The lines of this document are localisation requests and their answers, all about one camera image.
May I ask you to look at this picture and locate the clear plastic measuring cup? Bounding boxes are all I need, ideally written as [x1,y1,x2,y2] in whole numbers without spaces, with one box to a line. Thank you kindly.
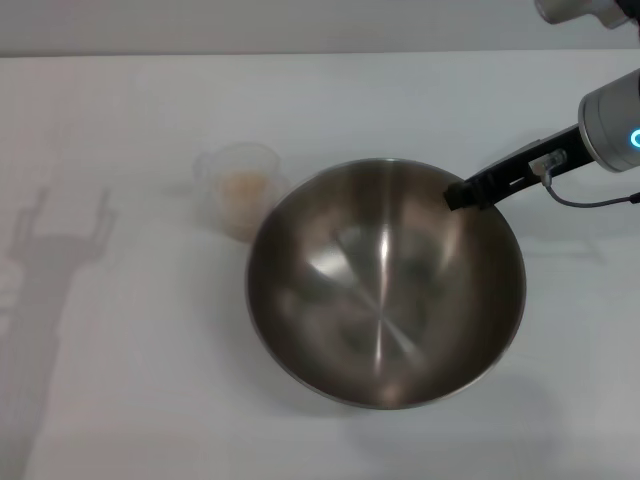
[193,142,291,245]

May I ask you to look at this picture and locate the grey cable with clear plug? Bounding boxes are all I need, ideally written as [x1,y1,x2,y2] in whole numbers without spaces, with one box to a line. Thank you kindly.
[529,148,640,208]

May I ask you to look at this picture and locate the stainless steel mixing bowl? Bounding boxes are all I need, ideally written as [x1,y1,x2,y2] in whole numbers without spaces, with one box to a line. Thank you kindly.
[244,157,527,410]

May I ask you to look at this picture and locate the rice grains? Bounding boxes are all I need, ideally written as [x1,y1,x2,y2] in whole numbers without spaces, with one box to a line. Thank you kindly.
[217,169,270,236]

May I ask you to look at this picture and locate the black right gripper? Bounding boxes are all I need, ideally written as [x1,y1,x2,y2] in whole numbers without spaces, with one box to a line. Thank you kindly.
[443,124,597,212]

